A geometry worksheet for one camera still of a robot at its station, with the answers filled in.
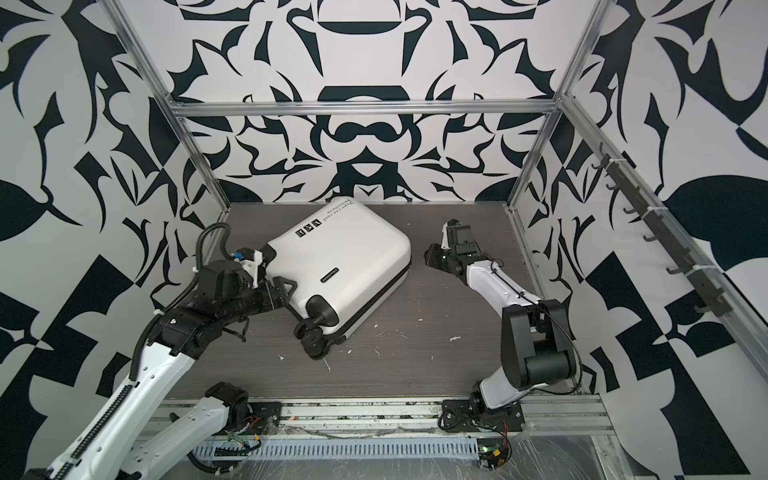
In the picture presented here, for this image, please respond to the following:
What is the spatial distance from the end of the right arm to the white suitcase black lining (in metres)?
0.08

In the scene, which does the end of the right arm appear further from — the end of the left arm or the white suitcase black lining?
the end of the left arm

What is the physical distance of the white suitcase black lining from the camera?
74cm

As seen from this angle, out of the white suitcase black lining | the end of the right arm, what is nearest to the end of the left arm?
the white suitcase black lining

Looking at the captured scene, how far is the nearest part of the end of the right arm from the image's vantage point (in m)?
0.67
